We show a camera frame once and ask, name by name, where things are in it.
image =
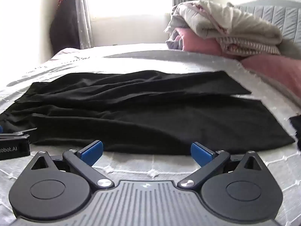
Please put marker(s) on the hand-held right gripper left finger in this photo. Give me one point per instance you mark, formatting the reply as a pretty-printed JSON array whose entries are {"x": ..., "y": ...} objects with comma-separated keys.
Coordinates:
[{"x": 91, "y": 150}]

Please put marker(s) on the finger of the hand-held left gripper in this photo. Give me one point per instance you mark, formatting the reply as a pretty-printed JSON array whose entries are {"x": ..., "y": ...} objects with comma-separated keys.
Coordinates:
[{"x": 21, "y": 133}]

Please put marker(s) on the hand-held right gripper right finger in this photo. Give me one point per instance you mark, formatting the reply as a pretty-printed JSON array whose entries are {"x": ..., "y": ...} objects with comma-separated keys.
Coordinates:
[{"x": 199, "y": 151}]

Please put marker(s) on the black pants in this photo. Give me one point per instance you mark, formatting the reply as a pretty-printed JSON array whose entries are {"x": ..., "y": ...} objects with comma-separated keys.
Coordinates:
[{"x": 141, "y": 113}]

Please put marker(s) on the dark cloth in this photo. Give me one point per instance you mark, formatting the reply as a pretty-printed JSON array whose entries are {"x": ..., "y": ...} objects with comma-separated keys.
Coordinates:
[{"x": 296, "y": 131}]

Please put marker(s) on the pink pillow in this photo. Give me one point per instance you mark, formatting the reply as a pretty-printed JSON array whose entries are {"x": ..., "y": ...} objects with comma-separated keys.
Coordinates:
[{"x": 275, "y": 71}]

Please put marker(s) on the dark hanging clothes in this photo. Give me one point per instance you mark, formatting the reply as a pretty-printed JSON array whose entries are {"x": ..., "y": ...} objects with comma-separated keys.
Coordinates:
[{"x": 64, "y": 28}]

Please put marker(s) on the striped blanket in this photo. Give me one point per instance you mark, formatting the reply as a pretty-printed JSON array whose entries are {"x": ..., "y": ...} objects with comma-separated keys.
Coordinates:
[{"x": 249, "y": 46}]

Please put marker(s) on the white folded quilt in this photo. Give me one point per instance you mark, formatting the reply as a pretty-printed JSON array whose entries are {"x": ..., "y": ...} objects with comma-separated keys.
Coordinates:
[{"x": 211, "y": 18}]

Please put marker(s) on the bright window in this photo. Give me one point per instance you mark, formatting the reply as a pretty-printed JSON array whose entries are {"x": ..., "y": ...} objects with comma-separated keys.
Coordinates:
[{"x": 129, "y": 0}]

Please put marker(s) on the grey padded headboard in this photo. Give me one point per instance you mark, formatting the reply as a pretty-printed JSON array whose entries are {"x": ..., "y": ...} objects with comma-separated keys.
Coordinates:
[{"x": 287, "y": 16}]

